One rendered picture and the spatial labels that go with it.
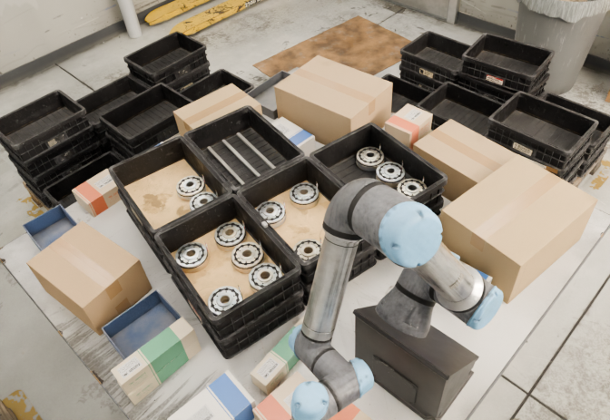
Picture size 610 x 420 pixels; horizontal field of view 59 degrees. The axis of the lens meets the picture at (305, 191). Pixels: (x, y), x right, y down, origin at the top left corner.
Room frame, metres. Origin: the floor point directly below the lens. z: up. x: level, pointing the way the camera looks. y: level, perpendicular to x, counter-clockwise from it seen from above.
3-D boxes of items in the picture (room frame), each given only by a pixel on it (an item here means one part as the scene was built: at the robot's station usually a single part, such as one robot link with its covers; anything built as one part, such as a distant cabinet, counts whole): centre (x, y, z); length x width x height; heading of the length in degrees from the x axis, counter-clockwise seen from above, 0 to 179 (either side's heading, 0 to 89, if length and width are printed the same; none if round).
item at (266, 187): (1.20, 0.00, 0.87); 0.40 x 0.30 x 0.11; 32
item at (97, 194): (1.56, 0.80, 0.74); 0.16 x 0.12 x 0.07; 134
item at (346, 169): (1.36, -0.25, 0.87); 0.40 x 0.30 x 0.11; 32
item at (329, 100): (1.92, -0.16, 0.80); 0.40 x 0.30 x 0.20; 47
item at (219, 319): (1.04, 0.26, 0.92); 0.40 x 0.30 x 0.02; 32
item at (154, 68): (2.87, 0.74, 0.37); 0.40 x 0.30 x 0.45; 133
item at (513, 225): (1.15, -0.68, 0.80); 0.40 x 0.30 x 0.20; 125
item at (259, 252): (1.08, 0.20, 0.86); 0.10 x 0.10 x 0.01
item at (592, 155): (2.21, -1.42, 0.26); 0.40 x 0.30 x 0.23; 42
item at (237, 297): (0.91, 0.26, 0.86); 0.10 x 0.10 x 0.01
